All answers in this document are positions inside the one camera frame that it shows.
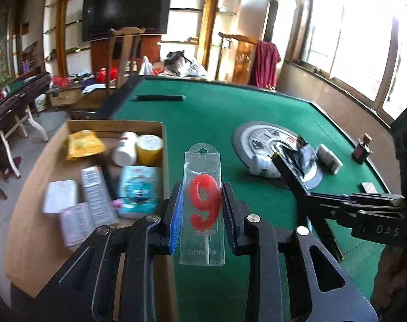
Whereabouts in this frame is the plain wooden chair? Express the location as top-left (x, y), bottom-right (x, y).
top-left (69, 27), bottom-right (147, 119)

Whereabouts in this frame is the maroon cloth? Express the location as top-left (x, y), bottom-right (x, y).
top-left (248, 40), bottom-right (282, 89)

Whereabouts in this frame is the black foil packet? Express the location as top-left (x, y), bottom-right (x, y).
top-left (276, 136), bottom-right (320, 179)

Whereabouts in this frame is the person's right forearm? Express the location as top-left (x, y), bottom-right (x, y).
top-left (369, 241), bottom-right (407, 311)

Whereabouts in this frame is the pink and white box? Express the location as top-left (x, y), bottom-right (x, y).
top-left (59, 202), bottom-right (93, 248)

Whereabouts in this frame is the large window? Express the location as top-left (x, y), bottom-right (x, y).
top-left (304, 0), bottom-right (407, 118)

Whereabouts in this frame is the yellow jar white lid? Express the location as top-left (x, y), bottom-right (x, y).
top-left (136, 134), bottom-right (164, 166)

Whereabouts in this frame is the small brown glass bottle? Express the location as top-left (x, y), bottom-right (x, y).
top-left (352, 133), bottom-right (373, 165)

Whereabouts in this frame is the small white roll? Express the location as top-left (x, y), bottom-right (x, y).
top-left (316, 144), bottom-right (344, 174)

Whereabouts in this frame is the clear plastic bag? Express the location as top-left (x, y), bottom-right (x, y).
top-left (138, 56), bottom-right (154, 75)

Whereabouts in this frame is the white bottle green label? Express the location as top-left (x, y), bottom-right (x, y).
top-left (250, 152), bottom-right (282, 178)

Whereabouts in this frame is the blue wet wipes pack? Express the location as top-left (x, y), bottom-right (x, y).
top-left (118, 165), bottom-right (164, 218)

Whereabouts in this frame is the floral plastic bag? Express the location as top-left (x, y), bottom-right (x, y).
top-left (165, 57), bottom-right (208, 79)

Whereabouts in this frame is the white standing air conditioner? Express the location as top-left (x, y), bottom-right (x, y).
top-left (262, 0), bottom-right (296, 46)

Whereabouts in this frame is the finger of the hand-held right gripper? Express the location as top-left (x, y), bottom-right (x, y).
top-left (303, 202), bottom-right (345, 263)
top-left (271, 152), bottom-right (405, 221)

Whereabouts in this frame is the white pill bottle red label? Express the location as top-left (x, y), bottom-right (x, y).
top-left (112, 131), bottom-right (138, 167)

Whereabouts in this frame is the dark wooden mahjong table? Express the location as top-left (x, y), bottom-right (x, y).
top-left (0, 72), bottom-right (51, 178)

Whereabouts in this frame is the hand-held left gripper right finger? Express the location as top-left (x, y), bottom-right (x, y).
top-left (221, 182), bottom-right (379, 322)

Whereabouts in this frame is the red number candle pack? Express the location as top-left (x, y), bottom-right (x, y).
top-left (179, 142), bottom-right (226, 266)

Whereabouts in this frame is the carved wooden chair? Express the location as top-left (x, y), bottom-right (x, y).
top-left (218, 32), bottom-right (261, 84)

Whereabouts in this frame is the cardboard box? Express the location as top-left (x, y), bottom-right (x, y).
top-left (5, 120), bottom-right (170, 322)

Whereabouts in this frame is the yellow snack packet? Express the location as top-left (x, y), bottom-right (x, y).
top-left (66, 130), bottom-right (106, 161)

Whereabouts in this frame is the white packet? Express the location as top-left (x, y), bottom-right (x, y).
top-left (43, 180), bottom-right (80, 214)

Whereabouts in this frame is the low wooden table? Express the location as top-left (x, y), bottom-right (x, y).
top-left (51, 80), bottom-right (106, 108)

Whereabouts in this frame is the black cylinder stick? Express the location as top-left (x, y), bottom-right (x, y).
top-left (134, 94), bottom-right (186, 102)

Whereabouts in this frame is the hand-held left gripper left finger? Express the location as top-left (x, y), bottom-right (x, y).
top-left (32, 182), bottom-right (184, 322)

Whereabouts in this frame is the black flat television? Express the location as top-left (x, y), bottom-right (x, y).
top-left (82, 0), bottom-right (173, 42)

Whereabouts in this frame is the grey striped box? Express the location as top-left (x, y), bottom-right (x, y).
top-left (80, 166), bottom-right (120, 227)

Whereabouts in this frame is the wooden wall shelving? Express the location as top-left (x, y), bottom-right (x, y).
top-left (161, 0), bottom-right (242, 46)
top-left (42, 0), bottom-right (93, 64)

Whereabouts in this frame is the black plastic bag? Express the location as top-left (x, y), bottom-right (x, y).
top-left (166, 50), bottom-right (188, 66)

